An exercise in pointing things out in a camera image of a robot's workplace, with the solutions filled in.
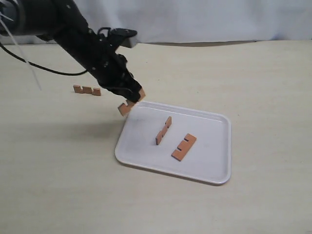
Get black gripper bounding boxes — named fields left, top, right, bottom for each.
left=73, top=29, right=142, bottom=102

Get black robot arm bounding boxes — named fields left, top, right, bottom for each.
left=0, top=0, right=143, bottom=103

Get white zip tie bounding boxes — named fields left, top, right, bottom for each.
left=0, top=13, right=42, bottom=91

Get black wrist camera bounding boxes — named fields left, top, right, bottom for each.
left=97, top=27, right=138, bottom=50

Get black cable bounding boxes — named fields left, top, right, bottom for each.
left=0, top=41, right=88, bottom=76

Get wooden notched piece one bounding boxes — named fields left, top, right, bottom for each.
left=171, top=134, right=197, bottom=161

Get wooden notched piece two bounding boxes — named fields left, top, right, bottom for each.
left=156, top=116, right=172, bottom=145

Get wooden notched piece four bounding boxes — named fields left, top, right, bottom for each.
left=73, top=85, right=101, bottom=96

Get white backdrop cloth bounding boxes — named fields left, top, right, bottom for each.
left=76, top=0, right=312, bottom=43

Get white plastic tray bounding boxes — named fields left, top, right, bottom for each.
left=115, top=101, right=232, bottom=185

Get wooden notched piece three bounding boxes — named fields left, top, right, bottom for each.
left=118, top=89, right=145, bottom=116

